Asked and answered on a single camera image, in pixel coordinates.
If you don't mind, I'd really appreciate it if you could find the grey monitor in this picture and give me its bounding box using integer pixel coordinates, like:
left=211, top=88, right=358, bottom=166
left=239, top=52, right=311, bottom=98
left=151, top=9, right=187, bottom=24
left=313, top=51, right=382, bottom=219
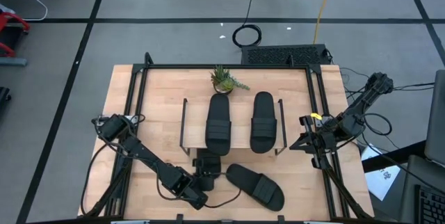
left=424, top=69, right=445, bottom=168

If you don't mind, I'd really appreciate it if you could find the black perforated computer case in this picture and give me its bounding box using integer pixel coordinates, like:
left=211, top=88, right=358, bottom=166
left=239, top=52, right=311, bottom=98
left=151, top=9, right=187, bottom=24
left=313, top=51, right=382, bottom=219
left=241, top=44, right=332, bottom=66

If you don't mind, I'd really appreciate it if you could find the black metal table frame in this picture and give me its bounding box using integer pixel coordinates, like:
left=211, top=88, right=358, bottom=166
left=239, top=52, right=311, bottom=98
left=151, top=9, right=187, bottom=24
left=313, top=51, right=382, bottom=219
left=82, top=51, right=375, bottom=224

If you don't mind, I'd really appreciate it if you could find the potted green succulent plant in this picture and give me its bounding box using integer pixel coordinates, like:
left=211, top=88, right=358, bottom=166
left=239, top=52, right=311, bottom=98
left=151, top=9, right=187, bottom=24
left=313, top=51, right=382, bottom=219
left=209, top=64, right=251, bottom=96

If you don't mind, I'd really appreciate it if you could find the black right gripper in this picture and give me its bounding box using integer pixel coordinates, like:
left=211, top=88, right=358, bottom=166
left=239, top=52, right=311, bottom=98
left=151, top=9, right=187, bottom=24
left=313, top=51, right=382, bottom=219
left=289, top=114, right=337, bottom=170

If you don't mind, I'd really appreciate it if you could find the white cable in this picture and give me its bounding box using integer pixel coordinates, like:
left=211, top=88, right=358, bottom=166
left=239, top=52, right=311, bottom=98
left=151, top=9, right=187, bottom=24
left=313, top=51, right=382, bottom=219
left=19, top=0, right=49, bottom=22

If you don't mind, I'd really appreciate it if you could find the coiled black cable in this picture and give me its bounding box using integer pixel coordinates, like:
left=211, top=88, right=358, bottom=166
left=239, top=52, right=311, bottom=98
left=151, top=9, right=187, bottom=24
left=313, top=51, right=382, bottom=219
left=231, top=0, right=263, bottom=49

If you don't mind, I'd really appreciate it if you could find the yellow cable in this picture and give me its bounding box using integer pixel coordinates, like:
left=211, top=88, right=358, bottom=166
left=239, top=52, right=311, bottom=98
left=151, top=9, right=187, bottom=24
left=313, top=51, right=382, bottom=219
left=312, top=0, right=338, bottom=45

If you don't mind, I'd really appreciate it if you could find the dark grey desk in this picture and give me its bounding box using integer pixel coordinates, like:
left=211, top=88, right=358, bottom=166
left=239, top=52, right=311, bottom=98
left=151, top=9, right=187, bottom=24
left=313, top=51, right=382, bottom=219
left=398, top=154, right=445, bottom=224

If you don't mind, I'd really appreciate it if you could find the black keyboard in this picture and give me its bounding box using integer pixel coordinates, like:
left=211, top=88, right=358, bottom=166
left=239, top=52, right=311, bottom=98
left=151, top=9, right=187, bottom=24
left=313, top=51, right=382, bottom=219
left=414, top=184, right=445, bottom=224

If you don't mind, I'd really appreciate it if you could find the wooden shelf with black frame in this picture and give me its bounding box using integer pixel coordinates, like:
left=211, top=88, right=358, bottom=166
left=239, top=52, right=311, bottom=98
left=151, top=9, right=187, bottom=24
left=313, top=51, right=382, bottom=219
left=179, top=97, right=289, bottom=163

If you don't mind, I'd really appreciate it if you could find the thin black floor cable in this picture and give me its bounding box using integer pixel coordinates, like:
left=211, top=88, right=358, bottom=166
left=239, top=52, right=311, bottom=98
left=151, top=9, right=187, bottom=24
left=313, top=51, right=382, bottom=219
left=339, top=66, right=435, bottom=95

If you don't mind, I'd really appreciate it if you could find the grey metal bar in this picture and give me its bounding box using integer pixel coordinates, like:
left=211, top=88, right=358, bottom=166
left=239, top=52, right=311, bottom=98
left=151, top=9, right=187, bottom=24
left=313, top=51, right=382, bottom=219
left=0, top=56, right=29, bottom=67

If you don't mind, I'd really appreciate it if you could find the red metal cart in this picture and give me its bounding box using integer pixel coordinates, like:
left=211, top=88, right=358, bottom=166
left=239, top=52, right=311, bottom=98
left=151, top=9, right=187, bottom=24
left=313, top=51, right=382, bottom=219
left=0, top=10, right=31, bottom=58

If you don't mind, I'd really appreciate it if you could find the white paper sheet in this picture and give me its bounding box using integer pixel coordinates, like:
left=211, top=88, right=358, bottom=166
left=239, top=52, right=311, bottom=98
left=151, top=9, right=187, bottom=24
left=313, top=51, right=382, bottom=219
left=361, top=143, right=402, bottom=202

